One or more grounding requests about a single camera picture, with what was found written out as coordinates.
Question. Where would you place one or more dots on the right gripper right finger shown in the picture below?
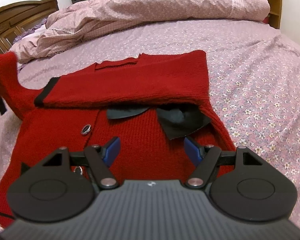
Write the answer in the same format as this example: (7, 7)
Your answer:
(240, 183)

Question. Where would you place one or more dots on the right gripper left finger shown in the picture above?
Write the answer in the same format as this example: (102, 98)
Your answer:
(64, 184)

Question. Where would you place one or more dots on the red knit cardigan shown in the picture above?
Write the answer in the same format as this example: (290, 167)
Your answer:
(108, 99)

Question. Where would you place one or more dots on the pink floral bed sheet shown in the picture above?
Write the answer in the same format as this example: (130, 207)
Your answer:
(254, 73)

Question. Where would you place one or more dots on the pink floral duvet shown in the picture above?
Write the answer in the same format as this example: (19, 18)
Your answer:
(90, 19)

